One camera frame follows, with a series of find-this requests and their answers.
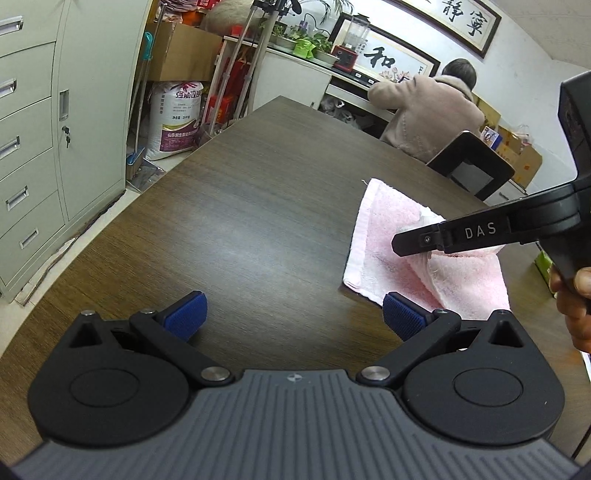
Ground pink towel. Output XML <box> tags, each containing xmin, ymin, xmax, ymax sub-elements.
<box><xmin>342</xmin><ymin>178</ymin><xmax>512</xmax><ymax>321</ymax></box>

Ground green tissue pack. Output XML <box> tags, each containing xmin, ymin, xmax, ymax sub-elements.
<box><xmin>534</xmin><ymin>251</ymin><xmax>555</xmax><ymax>294</ymax></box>

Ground broom with blue handle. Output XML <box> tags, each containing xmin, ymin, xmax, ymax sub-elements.
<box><xmin>126</xmin><ymin>31</ymin><xmax>166</xmax><ymax>192</ymax></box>

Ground white desk cabinet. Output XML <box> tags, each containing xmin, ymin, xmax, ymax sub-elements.
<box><xmin>222</xmin><ymin>37</ymin><xmax>398</xmax><ymax>134</ymax></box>

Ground red blender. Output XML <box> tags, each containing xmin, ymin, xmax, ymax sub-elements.
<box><xmin>333</xmin><ymin>14</ymin><xmax>371</xmax><ymax>72</ymax></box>

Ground dark framed calligraphy with flowers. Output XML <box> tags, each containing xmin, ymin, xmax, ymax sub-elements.
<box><xmin>333</xmin><ymin>12</ymin><xmax>441</xmax><ymax>85</ymax></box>

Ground white printed sack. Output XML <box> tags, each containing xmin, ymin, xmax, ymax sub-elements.
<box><xmin>145</xmin><ymin>80</ymin><xmax>205</xmax><ymax>161</ymax></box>

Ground open printed cardboard box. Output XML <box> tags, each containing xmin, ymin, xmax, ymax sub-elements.
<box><xmin>496</xmin><ymin>127</ymin><xmax>543</xmax><ymax>188</ymax></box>

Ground metal tripod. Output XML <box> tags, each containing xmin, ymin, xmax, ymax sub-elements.
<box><xmin>201</xmin><ymin>0</ymin><xmax>303</xmax><ymax>139</ymax></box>

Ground pile of plastic bags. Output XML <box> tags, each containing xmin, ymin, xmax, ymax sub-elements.
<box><xmin>321</xmin><ymin>97</ymin><xmax>375</xmax><ymax>132</ymax></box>

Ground pile of colourful clutter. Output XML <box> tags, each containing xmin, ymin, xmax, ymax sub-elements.
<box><xmin>157</xmin><ymin>0</ymin><xmax>254</xmax><ymax>34</ymax></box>

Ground long framed calligraphy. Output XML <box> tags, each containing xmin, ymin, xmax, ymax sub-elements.
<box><xmin>397</xmin><ymin>0</ymin><xmax>502</xmax><ymax>58</ymax></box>

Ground red gift boxes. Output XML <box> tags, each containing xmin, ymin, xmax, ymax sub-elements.
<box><xmin>203</xmin><ymin>58</ymin><xmax>252</xmax><ymax>132</ymax></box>

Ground grey metal cabinet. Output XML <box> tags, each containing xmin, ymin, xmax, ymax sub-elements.
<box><xmin>0</xmin><ymin>0</ymin><xmax>153</xmax><ymax>301</ymax></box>

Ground large plain cardboard box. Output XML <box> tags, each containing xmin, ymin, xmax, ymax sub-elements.
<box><xmin>148</xmin><ymin>22</ymin><xmax>223</xmax><ymax>83</ymax></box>

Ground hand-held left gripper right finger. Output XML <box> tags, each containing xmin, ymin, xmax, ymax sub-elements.
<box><xmin>355</xmin><ymin>292</ymin><xmax>526</xmax><ymax>387</ymax></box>

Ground black office chair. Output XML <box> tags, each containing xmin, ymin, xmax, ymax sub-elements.
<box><xmin>426</xmin><ymin>130</ymin><xmax>516</xmax><ymax>201</ymax></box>

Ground white drawer unit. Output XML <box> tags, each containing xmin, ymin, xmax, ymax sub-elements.
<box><xmin>485</xmin><ymin>178</ymin><xmax>526</xmax><ymax>206</ymax></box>

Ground potted plant with tall leaves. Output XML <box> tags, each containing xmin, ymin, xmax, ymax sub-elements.
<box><xmin>271</xmin><ymin>21</ymin><xmax>298</xmax><ymax>51</ymax></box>

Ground person's right hand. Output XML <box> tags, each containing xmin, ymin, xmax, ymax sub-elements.
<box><xmin>549</xmin><ymin>267</ymin><xmax>591</xmax><ymax>356</ymax></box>

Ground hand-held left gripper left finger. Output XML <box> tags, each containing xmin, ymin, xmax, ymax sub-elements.
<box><xmin>67</xmin><ymin>291</ymin><xmax>235</xmax><ymax>387</ymax></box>

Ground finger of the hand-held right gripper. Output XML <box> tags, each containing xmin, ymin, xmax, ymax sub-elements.
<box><xmin>392</xmin><ymin>222</ymin><xmax>450</xmax><ymax>257</ymax></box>

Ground flat brown cardboard box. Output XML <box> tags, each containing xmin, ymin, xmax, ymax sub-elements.
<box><xmin>472</xmin><ymin>95</ymin><xmax>502</xmax><ymax>129</ymax></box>

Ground small potted plant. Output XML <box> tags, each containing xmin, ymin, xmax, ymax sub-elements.
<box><xmin>314</xmin><ymin>33</ymin><xmax>339</xmax><ymax>66</ymax></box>

